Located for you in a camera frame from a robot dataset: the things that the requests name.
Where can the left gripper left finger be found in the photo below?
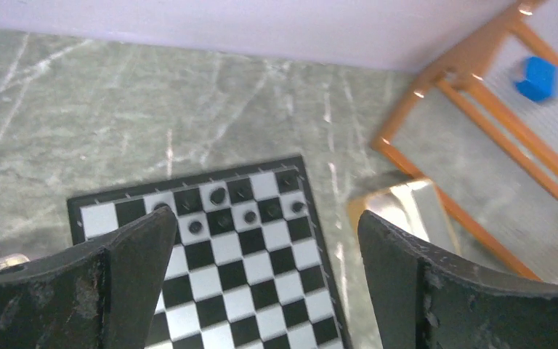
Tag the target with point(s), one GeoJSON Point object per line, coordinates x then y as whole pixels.
{"type": "Point", "coordinates": [98, 294]}

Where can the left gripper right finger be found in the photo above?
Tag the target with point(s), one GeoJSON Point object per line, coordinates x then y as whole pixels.
{"type": "Point", "coordinates": [426, 297]}

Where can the black pawn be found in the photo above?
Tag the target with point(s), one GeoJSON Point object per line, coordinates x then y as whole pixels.
{"type": "Point", "coordinates": [274, 211]}
{"type": "Point", "coordinates": [249, 217]}

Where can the black rook corner board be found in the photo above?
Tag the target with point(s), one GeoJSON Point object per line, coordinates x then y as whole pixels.
{"type": "Point", "coordinates": [287, 183]}

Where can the black piece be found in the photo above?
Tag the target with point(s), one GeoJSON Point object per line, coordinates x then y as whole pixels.
{"type": "Point", "coordinates": [195, 227]}

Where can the tin box white pieces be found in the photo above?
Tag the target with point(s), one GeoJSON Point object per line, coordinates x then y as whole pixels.
{"type": "Point", "coordinates": [0, 265]}

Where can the tin box black pieces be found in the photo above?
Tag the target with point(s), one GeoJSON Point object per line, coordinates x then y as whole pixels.
{"type": "Point", "coordinates": [414, 206]}

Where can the black white chessboard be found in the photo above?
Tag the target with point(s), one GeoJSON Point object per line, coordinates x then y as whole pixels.
{"type": "Point", "coordinates": [268, 284]}

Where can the orange wooden rack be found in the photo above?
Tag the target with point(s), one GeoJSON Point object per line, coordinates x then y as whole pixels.
{"type": "Point", "coordinates": [491, 152]}

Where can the blue block on rack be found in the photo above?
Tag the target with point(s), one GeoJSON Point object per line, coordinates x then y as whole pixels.
{"type": "Point", "coordinates": [536, 79]}

